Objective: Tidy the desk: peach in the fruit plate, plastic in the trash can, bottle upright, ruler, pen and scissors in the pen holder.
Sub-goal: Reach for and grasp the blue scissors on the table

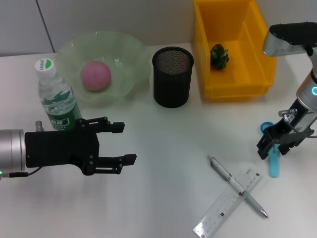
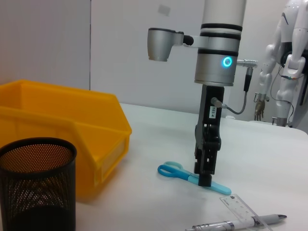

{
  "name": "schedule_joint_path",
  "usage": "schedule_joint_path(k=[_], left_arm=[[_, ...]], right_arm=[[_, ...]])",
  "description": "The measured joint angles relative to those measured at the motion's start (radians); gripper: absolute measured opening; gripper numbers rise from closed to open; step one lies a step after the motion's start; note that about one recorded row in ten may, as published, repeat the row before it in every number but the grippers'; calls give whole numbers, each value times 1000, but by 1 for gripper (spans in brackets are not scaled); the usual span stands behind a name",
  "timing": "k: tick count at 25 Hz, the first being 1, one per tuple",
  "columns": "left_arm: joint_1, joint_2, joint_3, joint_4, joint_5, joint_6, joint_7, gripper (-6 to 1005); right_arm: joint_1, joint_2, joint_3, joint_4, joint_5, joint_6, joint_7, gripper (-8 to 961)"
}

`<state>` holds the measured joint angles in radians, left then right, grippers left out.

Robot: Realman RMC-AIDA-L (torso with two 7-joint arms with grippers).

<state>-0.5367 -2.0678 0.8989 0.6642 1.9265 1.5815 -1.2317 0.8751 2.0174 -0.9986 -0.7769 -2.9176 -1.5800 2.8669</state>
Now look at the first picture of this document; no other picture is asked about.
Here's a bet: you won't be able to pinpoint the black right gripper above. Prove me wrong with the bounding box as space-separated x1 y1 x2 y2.
256 99 314 160

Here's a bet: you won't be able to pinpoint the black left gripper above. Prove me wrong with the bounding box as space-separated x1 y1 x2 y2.
24 117 137 176

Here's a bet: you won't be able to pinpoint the pink peach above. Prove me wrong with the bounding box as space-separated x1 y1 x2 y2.
80 61 112 93

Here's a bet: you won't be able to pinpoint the clear water bottle green label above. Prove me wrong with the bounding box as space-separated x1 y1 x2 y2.
34 59 82 132

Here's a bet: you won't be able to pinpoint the green plastic wrapper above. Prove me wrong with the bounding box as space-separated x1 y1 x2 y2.
210 44 230 70

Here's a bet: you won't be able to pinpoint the blue scissors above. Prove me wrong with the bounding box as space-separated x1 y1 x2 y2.
260 120 282 178

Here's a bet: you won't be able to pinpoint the white grey ballpoint pen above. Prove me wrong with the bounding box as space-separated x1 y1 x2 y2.
207 155 269 219

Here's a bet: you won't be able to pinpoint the black mesh pen holder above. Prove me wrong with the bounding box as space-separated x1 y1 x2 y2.
152 46 194 109

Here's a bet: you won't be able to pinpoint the green glass fruit plate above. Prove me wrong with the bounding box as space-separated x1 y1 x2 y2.
54 31 152 108

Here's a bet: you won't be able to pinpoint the transparent plastic ruler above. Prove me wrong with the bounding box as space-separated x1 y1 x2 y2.
192 167 264 238

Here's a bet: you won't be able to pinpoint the yellow plastic bin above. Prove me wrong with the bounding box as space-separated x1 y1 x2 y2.
193 0 278 103

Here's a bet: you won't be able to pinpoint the grey right wrist cable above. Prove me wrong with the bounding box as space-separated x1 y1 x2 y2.
278 109 317 139

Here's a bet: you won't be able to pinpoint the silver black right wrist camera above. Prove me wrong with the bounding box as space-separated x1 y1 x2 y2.
262 21 317 58

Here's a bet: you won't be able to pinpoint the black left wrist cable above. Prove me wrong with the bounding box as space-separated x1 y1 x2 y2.
2 167 42 178

